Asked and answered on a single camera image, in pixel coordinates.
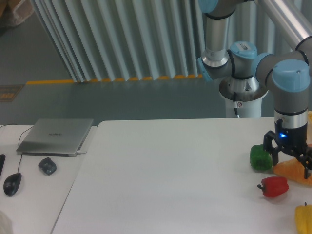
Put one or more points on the yellow bell pepper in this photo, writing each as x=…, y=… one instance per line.
x=303, y=219

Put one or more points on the silver closed laptop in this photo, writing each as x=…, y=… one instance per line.
x=56, y=137

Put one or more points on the black keyboard edge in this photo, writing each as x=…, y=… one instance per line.
x=2, y=161

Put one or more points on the orange croissant bread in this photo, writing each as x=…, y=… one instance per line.
x=292, y=170

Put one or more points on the green bell pepper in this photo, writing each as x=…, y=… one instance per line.
x=259, y=159

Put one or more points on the white corrugated partition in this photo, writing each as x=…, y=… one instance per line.
x=126, y=39

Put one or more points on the red bell pepper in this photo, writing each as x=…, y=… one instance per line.
x=273, y=186

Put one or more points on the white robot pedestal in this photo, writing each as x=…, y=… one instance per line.
x=243, y=102

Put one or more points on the brown cardboard box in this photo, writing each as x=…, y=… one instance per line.
x=14, y=12

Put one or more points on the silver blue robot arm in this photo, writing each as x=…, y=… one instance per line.
x=247, y=75

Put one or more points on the black computer mouse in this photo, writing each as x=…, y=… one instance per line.
x=11, y=184

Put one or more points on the yellow floor tape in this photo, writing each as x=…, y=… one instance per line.
x=65, y=81

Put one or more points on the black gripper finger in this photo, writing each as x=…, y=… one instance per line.
x=268, y=140
x=305, y=159

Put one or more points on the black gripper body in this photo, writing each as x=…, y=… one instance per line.
x=292, y=141

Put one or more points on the dark grey earbuds case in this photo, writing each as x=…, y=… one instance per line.
x=47, y=166

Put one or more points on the orange floor sign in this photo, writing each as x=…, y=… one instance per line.
x=9, y=92

